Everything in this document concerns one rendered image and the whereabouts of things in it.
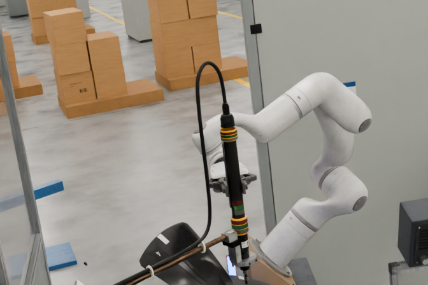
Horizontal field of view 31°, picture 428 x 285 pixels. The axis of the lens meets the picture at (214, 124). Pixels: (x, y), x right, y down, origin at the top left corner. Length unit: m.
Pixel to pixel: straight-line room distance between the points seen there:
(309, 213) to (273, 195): 1.29
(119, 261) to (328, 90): 3.32
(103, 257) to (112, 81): 4.36
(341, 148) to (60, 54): 7.09
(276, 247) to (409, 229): 0.48
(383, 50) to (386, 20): 0.15
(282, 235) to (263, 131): 0.61
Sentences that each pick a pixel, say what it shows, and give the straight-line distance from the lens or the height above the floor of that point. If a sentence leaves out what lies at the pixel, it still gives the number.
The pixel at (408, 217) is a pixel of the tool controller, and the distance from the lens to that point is 2.53.
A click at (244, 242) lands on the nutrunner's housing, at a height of 1.39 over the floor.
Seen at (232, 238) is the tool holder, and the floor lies 1.42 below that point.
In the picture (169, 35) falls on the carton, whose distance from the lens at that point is 10.05.
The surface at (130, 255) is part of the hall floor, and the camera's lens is 5.45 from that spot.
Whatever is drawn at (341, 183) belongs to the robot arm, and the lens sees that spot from 2.67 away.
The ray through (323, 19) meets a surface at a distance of 3.82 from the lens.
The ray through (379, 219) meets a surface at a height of 0.56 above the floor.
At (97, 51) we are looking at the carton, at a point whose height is 0.73.
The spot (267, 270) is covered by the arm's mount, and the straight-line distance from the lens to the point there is 2.68.
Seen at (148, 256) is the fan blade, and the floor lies 1.41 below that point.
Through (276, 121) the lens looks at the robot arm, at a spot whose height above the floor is 1.63.
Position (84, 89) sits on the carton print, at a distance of 9.50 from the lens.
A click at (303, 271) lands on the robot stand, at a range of 2.88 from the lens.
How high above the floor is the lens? 2.24
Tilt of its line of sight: 16 degrees down
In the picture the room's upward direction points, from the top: 7 degrees counter-clockwise
